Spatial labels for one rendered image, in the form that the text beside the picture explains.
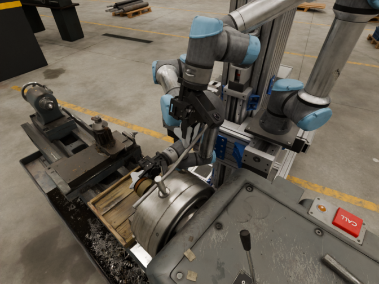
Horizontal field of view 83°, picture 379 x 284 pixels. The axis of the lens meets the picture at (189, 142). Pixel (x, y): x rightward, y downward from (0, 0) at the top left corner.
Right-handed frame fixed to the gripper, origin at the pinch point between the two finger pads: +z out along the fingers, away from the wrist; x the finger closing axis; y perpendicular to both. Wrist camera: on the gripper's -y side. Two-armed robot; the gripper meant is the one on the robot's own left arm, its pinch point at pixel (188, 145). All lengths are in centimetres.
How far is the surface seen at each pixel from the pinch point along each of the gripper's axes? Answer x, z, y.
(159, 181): 13.2, 6.4, -1.9
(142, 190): 5.9, 25.8, 12.3
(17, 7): -92, 11, 471
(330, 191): -179, 90, -58
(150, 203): 13.6, 16.9, 0.3
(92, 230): 10, 83, 47
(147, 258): 11, 53, 1
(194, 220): 10.5, 13.3, -14.5
